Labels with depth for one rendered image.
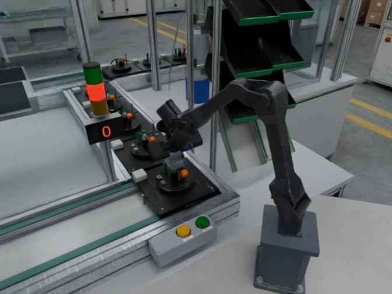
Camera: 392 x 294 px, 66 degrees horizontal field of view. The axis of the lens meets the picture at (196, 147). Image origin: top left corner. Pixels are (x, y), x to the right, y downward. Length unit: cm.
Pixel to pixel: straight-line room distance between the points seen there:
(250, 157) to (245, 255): 37
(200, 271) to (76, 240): 41
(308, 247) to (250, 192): 48
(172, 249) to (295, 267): 35
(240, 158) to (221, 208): 22
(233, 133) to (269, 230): 46
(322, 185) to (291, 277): 55
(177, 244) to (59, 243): 38
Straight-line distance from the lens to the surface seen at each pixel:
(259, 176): 135
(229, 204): 108
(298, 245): 85
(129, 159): 127
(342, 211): 129
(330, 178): 144
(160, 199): 107
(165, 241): 95
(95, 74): 94
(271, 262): 90
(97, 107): 98
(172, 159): 103
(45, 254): 108
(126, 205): 114
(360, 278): 111
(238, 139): 118
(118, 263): 98
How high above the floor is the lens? 169
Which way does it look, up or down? 33 degrees down
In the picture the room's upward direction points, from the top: straight up
